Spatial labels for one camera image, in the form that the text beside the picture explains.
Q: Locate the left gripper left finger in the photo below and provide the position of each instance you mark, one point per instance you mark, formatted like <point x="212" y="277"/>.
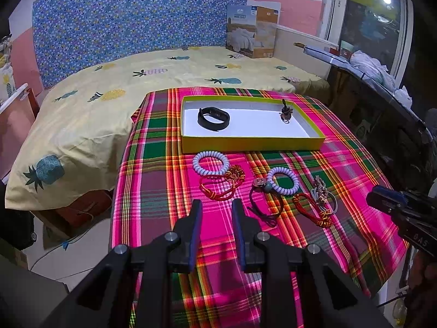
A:
<point x="182" y="257"/>

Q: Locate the black cord bracelet grey bead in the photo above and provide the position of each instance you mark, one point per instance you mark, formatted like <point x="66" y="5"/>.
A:
<point x="261" y="185"/>

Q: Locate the dark beaded tassel charm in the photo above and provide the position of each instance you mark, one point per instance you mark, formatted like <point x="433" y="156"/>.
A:
<point x="286" y="112"/>

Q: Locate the pink plaid tablecloth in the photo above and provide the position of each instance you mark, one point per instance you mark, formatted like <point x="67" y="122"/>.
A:
<point x="157" y="184"/>

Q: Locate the dark side desk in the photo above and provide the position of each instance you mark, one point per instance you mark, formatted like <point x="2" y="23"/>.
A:
<point x="401" y="143"/>

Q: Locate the window frame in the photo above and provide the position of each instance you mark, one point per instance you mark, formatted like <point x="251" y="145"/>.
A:
<point x="383" y="29"/>

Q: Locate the bedding set cardboard box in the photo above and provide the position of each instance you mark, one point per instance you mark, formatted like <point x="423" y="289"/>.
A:
<point x="251" y="30"/>

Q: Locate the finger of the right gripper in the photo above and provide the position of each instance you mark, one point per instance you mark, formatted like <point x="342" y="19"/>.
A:
<point x="386" y="200"/>

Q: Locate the yellow-green shallow tray box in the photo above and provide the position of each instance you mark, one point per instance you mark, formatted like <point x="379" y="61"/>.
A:
<point x="255" y="125"/>

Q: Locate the black fitness band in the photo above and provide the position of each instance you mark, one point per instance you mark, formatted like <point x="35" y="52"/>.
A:
<point x="213" y="118"/>

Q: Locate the blue floral headboard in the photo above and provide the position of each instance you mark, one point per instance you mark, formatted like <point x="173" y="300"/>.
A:
<point x="71" y="35"/>

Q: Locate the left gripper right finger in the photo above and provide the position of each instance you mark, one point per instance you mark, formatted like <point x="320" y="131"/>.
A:
<point x="250" y="241"/>

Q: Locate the white crumpled cloth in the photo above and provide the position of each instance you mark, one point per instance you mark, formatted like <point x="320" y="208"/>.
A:
<point x="373" y="69"/>

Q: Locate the yellow pineapple bedsheet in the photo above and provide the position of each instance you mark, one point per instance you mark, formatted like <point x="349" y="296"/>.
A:
<point x="76" y="143"/>

